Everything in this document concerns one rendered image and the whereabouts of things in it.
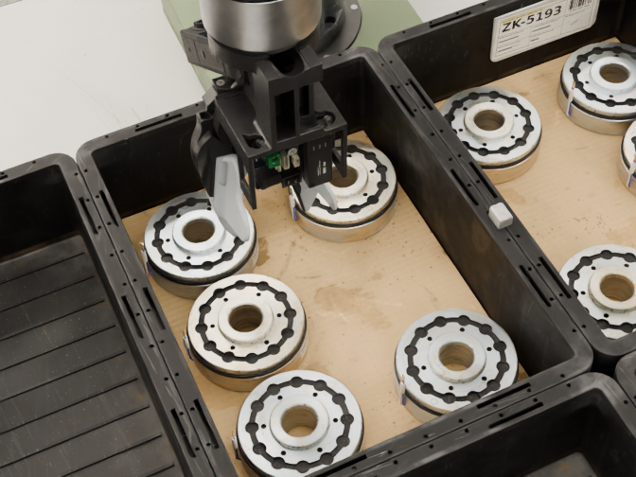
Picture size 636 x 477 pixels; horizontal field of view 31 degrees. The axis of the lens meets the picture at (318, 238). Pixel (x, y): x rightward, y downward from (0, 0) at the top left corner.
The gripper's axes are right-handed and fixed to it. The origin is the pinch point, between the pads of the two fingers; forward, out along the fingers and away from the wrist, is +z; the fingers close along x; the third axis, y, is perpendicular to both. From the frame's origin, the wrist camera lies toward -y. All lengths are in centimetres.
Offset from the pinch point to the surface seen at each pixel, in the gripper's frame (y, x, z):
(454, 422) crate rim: 19.8, 6.3, 6.9
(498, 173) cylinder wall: -5.8, 25.8, 14.4
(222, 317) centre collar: -0.7, -4.4, 13.4
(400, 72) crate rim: -14.6, 19.4, 6.1
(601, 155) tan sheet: -4.5, 36.8, 15.7
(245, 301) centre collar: -1.4, -2.1, 13.3
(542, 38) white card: -18.1, 37.8, 11.7
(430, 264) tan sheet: -0.2, 15.6, 16.4
